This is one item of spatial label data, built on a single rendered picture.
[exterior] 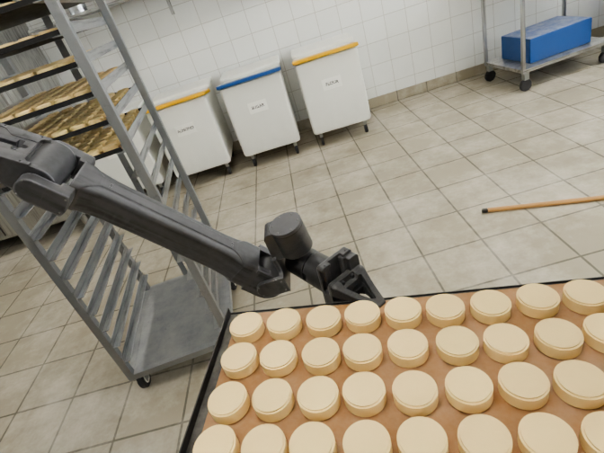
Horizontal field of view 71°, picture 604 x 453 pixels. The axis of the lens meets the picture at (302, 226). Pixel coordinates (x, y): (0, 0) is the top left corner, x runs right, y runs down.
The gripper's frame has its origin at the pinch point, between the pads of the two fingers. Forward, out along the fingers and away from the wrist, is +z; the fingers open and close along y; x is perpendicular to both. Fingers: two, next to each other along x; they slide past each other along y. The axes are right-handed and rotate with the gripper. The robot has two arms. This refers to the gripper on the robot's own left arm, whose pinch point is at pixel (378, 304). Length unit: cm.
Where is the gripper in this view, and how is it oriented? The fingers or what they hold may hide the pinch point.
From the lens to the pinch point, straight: 64.5
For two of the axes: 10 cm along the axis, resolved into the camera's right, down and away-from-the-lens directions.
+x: -7.4, 5.0, -4.5
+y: 2.3, 8.2, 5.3
